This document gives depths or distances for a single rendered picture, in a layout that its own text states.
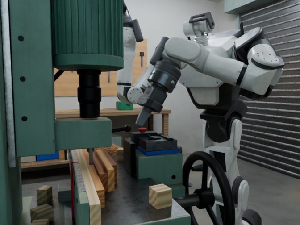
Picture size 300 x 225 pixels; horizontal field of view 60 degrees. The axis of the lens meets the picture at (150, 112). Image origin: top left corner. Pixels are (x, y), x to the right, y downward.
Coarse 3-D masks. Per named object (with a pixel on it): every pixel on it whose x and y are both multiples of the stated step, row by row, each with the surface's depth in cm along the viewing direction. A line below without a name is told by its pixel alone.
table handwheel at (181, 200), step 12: (192, 156) 84; (204, 156) 77; (204, 168) 78; (216, 168) 72; (204, 180) 79; (204, 192) 79; (228, 192) 68; (180, 204) 76; (192, 204) 77; (204, 204) 77; (228, 204) 67; (192, 216) 88; (228, 216) 67
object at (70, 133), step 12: (60, 120) 64; (72, 120) 64; (84, 120) 64; (96, 120) 65; (108, 120) 65; (60, 132) 62; (72, 132) 63; (84, 132) 64; (96, 132) 64; (108, 132) 65; (60, 144) 62; (72, 144) 63; (84, 144) 64; (96, 144) 65; (108, 144) 66
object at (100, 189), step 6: (84, 150) 88; (84, 156) 80; (90, 168) 68; (90, 174) 63; (96, 174) 63; (96, 180) 59; (96, 186) 55; (102, 186) 55; (102, 192) 54; (102, 198) 54; (102, 204) 54
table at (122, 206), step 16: (128, 176) 74; (112, 192) 62; (128, 192) 62; (144, 192) 62; (176, 192) 73; (112, 208) 54; (128, 208) 54; (144, 208) 54; (176, 208) 54; (112, 224) 48; (128, 224) 48; (144, 224) 48; (160, 224) 49; (176, 224) 50
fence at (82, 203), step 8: (72, 160) 70; (72, 168) 71; (80, 192) 48; (80, 200) 45; (80, 208) 44; (88, 208) 44; (80, 216) 44; (88, 216) 44; (80, 224) 44; (88, 224) 44
